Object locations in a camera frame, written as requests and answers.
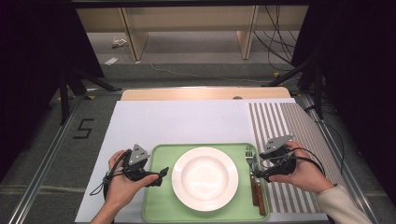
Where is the grey striped placemat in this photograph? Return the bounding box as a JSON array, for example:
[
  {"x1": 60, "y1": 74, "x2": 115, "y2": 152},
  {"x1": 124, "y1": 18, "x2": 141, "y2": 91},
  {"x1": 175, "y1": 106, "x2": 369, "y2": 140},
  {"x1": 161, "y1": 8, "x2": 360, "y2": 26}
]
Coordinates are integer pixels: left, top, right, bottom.
[{"x1": 247, "y1": 102, "x2": 347, "y2": 215}]

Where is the black metal stand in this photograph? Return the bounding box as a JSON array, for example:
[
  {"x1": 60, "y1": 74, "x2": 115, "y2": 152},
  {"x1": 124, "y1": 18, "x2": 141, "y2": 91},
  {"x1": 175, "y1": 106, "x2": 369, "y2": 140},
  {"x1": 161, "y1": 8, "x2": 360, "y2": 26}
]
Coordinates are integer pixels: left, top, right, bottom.
[
  {"x1": 58, "y1": 65, "x2": 123, "y2": 126},
  {"x1": 261, "y1": 55, "x2": 325, "y2": 120}
]

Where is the wooden-handled knife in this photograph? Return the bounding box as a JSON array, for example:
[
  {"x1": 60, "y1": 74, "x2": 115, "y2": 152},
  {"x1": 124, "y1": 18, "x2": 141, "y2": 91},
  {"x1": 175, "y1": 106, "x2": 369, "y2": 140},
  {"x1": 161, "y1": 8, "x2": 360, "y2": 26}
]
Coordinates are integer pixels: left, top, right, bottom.
[{"x1": 251, "y1": 153, "x2": 268, "y2": 217}]

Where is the bundle of black cables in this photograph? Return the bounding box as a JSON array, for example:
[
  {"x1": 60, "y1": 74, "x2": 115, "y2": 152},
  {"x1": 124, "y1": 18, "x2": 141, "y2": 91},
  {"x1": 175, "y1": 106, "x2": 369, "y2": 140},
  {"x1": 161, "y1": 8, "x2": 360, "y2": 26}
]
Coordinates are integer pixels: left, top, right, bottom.
[{"x1": 252, "y1": 5, "x2": 301, "y2": 72}]

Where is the hand-held gripper cable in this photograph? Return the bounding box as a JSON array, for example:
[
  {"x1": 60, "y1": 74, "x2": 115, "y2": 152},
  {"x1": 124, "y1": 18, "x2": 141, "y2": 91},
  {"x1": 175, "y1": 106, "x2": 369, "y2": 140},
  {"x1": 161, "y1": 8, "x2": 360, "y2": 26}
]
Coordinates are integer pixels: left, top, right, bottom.
[
  {"x1": 89, "y1": 149, "x2": 133, "y2": 201},
  {"x1": 270, "y1": 147, "x2": 327, "y2": 177}
]

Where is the wooden-handled fork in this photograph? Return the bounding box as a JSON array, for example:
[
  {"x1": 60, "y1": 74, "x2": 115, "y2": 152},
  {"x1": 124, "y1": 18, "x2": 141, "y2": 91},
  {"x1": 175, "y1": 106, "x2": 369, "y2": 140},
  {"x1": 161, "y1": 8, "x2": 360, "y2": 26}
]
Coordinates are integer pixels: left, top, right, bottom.
[{"x1": 244, "y1": 145, "x2": 261, "y2": 207}]

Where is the wooden shelf unit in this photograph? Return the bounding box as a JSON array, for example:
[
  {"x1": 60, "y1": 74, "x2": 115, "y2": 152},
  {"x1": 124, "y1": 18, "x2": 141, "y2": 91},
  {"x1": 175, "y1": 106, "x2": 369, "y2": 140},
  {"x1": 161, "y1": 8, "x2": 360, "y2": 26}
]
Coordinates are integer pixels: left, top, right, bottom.
[{"x1": 76, "y1": 5, "x2": 310, "y2": 63}]

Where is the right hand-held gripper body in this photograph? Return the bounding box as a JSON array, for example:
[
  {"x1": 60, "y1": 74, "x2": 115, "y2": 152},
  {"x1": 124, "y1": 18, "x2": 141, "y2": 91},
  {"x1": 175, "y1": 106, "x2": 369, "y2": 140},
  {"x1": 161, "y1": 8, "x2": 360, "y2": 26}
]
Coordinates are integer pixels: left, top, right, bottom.
[{"x1": 260, "y1": 133, "x2": 297, "y2": 183}]

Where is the person's left hand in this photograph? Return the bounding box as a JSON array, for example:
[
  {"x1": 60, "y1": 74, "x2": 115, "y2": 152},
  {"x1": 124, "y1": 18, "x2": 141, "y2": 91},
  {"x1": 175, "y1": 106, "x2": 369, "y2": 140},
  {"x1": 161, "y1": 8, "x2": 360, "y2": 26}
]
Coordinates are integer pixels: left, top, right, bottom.
[{"x1": 104, "y1": 149, "x2": 160, "y2": 213}]

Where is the wooden table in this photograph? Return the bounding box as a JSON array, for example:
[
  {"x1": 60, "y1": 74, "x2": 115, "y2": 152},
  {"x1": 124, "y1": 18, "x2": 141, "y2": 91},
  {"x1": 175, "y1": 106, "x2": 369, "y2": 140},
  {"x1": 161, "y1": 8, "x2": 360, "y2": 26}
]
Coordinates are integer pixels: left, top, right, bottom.
[{"x1": 120, "y1": 87, "x2": 292, "y2": 102}]

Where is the dark curtain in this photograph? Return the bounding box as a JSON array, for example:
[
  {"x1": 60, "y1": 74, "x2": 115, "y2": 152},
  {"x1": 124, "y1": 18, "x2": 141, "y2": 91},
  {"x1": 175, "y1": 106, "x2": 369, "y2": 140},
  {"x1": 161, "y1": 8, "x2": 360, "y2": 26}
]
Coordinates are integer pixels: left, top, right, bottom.
[
  {"x1": 0, "y1": 0, "x2": 106, "y2": 183},
  {"x1": 290, "y1": 0, "x2": 396, "y2": 199}
]

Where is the white cable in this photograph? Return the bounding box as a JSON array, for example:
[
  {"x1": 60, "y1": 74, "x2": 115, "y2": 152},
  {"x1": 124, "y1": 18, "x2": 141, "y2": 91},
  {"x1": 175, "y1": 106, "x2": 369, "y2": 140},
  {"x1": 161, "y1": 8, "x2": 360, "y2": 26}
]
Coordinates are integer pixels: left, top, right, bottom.
[{"x1": 148, "y1": 61, "x2": 266, "y2": 85}]

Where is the white crumpled litter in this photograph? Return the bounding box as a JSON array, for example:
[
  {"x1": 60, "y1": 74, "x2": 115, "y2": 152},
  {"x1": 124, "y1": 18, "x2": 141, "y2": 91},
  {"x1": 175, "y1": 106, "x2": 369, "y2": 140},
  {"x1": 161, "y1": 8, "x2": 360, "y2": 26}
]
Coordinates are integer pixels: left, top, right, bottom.
[{"x1": 111, "y1": 36, "x2": 130, "y2": 49}]

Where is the right hand-held gripper cable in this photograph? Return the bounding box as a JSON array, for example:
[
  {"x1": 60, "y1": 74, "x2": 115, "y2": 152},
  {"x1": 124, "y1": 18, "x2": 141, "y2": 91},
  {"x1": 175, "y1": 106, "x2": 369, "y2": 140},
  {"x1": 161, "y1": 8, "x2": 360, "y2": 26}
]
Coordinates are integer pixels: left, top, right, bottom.
[{"x1": 270, "y1": 147, "x2": 327, "y2": 177}]

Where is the left hand-held gripper cable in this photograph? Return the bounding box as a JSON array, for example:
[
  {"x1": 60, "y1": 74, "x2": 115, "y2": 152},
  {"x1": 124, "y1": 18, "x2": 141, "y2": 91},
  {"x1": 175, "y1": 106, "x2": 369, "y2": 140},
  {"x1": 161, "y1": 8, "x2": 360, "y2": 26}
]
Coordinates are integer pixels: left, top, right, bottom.
[{"x1": 89, "y1": 149, "x2": 133, "y2": 201}]

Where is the thin black cable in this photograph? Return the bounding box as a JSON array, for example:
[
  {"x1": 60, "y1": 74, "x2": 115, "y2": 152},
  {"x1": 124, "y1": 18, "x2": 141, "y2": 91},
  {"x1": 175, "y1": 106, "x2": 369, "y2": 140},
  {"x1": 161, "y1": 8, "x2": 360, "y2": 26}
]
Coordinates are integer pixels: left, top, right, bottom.
[{"x1": 306, "y1": 105, "x2": 346, "y2": 175}]

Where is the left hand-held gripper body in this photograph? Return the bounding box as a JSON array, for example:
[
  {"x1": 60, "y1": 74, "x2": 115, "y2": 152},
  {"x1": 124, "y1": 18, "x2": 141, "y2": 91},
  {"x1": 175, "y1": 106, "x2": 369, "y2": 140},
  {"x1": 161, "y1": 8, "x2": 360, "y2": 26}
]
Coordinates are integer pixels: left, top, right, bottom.
[{"x1": 122, "y1": 143, "x2": 163, "y2": 188}]

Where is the green tray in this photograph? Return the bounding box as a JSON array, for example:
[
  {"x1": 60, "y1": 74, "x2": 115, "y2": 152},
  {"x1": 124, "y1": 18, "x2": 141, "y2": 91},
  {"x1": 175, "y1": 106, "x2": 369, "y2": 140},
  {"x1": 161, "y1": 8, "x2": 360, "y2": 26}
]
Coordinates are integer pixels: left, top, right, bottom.
[{"x1": 142, "y1": 143, "x2": 271, "y2": 224}]

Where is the white plate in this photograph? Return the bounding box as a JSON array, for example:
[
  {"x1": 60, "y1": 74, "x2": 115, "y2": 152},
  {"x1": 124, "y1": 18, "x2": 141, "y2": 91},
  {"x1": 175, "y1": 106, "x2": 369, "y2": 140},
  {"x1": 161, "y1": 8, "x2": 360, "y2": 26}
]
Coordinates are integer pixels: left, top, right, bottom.
[{"x1": 171, "y1": 147, "x2": 240, "y2": 213}]

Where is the white board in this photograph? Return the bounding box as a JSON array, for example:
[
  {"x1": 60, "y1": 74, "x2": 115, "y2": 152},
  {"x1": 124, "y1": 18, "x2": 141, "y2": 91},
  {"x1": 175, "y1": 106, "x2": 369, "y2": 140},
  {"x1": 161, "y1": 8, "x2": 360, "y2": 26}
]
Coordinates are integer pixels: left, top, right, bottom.
[{"x1": 74, "y1": 98, "x2": 331, "y2": 224}]

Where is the person's right hand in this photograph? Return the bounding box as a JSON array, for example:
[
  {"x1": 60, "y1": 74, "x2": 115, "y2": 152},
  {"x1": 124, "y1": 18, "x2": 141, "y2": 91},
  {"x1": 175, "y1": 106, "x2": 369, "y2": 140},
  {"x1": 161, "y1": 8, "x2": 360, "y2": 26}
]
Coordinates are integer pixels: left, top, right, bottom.
[{"x1": 268, "y1": 140, "x2": 334, "y2": 194}]

